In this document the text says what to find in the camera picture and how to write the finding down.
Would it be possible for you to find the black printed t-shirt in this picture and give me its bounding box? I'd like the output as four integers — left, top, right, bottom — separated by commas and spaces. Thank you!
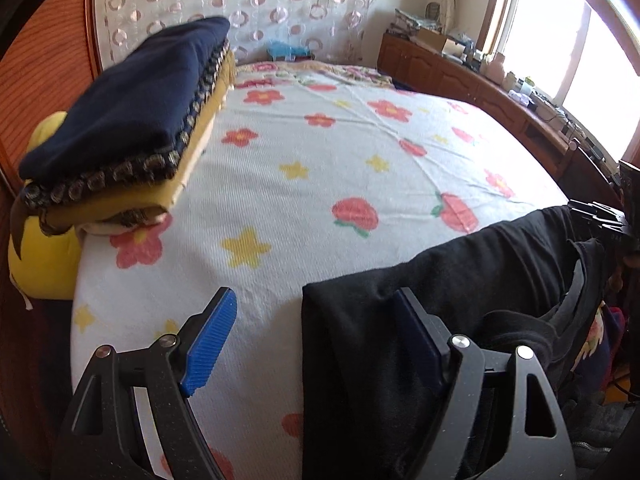
300, 205, 613, 480

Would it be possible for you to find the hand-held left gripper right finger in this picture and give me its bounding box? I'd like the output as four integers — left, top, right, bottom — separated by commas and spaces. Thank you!
392, 287, 578, 480

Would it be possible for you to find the blue box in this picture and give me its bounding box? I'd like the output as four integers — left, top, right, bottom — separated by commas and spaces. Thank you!
265, 39, 316, 61

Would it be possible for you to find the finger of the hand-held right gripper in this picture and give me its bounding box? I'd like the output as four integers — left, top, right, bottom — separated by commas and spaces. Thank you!
568, 199, 625, 221
589, 220, 632, 248

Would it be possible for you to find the colourful flowered quilt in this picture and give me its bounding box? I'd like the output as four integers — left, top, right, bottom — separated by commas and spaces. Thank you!
570, 300, 628, 391

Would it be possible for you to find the cardboard box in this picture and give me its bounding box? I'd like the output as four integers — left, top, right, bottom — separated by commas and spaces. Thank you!
415, 27, 458, 53

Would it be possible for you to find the white flowered bedsheet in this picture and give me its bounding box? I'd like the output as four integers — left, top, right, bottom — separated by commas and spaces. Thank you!
70, 60, 568, 480

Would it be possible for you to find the navy folded garment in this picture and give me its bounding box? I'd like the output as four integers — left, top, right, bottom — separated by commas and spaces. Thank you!
20, 16, 231, 186

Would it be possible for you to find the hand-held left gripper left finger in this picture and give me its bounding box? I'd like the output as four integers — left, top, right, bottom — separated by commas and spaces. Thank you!
52, 287, 238, 480

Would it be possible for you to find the stack of folded cloths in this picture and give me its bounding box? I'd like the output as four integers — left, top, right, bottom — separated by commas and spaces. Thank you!
392, 7, 443, 36

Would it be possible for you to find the wooden framed window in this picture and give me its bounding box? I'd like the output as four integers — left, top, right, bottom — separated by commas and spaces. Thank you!
475, 0, 640, 166

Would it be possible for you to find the low wooden cabinet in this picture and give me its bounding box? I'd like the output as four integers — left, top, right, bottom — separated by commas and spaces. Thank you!
377, 32, 626, 201

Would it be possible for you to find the person's grey jacket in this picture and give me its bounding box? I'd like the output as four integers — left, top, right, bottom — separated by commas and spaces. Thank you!
560, 390, 633, 480

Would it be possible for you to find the yellow patterned folded garment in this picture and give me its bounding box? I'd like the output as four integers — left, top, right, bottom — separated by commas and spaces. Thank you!
20, 40, 237, 238

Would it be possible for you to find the wooden slatted wardrobe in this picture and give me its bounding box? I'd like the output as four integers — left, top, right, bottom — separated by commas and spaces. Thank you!
0, 0, 103, 311

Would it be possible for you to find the yellow plush toy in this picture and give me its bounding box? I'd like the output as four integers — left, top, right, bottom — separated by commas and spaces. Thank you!
7, 110, 83, 301

